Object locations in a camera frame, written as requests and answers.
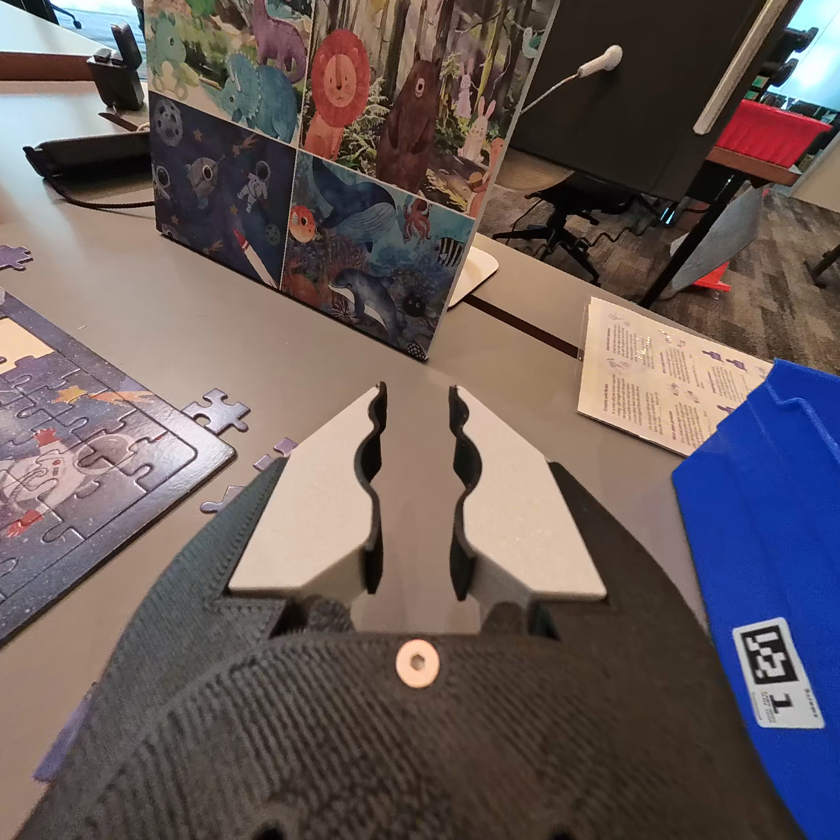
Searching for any blue plastic bin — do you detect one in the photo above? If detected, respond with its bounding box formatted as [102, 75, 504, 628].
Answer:
[671, 357, 840, 840]

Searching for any black office chair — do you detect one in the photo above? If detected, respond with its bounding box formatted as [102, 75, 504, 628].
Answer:
[491, 169, 659, 284]

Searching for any laminated instruction sheet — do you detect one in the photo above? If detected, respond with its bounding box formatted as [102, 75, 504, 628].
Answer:
[577, 297, 777, 458]

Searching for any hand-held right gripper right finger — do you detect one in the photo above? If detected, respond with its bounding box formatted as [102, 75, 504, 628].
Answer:
[448, 385, 608, 611]

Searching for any black desktop device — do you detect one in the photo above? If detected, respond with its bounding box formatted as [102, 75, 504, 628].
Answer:
[87, 21, 147, 112]

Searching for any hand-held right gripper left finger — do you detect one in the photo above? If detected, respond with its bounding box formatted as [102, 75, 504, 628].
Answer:
[226, 381, 388, 599]

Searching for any white cable with plug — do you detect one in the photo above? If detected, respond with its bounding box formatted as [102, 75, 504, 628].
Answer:
[518, 43, 624, 118]

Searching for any illustrated puzzle box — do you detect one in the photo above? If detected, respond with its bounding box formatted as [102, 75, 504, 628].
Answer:
[141, 0, 560, 362]

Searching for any wooden desk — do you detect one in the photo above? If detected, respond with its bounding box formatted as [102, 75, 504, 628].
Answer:
[640, 146, 805, 311]

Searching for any black braided cable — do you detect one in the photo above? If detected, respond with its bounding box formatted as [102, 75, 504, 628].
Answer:
[46, 174, 156, 212]

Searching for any group of loose puzzle pieces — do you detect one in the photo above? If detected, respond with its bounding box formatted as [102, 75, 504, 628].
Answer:
[0, 243, 301, 517]

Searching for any space jigsaw puzzle board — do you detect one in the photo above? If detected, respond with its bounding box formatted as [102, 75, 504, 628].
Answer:
[0, 289, 237, 647]

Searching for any red fabric bin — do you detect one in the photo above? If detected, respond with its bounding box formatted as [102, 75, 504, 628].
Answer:
[714, 98, 833, 169]

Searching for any dark desk partition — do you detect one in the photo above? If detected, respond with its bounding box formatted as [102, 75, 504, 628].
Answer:
[511, 0, 790, 201]

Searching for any black power bank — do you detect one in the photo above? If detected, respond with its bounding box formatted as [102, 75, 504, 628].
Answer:
[23, 130, 153, 193]

